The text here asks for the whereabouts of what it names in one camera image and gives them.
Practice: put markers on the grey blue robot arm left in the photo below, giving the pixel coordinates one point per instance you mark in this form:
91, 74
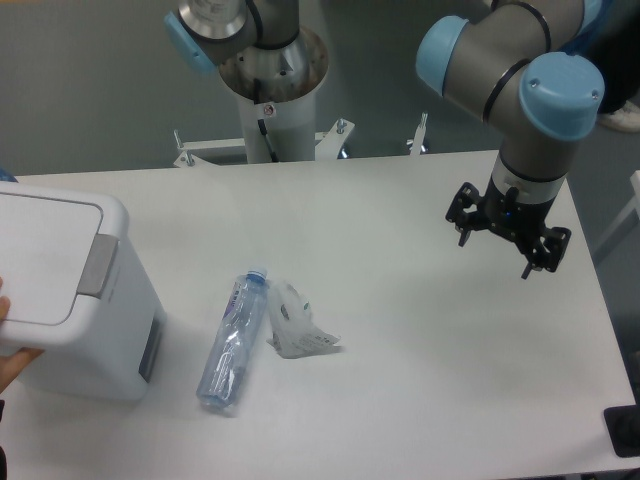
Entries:
207, 33

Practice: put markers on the black object table corner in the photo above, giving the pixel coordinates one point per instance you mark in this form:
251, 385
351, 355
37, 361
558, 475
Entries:
623, 427

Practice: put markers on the clear plastic water bottle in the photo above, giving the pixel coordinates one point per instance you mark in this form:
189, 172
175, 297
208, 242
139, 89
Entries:
227, 364

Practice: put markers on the white furniture frame right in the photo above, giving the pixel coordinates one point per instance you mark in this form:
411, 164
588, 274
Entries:
621, 226

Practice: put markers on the white sneaker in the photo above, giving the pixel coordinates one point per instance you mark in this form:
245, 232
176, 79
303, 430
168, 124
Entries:
625, 119

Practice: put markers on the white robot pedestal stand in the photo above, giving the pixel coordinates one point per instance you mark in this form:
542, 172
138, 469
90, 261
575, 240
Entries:
275, 92

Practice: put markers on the white trash can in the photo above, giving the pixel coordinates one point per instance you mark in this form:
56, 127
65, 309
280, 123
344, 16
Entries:
78, 292

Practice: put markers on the crumpled clear plastic wrapper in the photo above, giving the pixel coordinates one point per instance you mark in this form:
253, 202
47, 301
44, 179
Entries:
294, 334

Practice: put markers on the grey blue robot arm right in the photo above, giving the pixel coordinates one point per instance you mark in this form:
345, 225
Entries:
510, 70

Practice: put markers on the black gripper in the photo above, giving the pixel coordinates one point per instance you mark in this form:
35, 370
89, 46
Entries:
520, 223

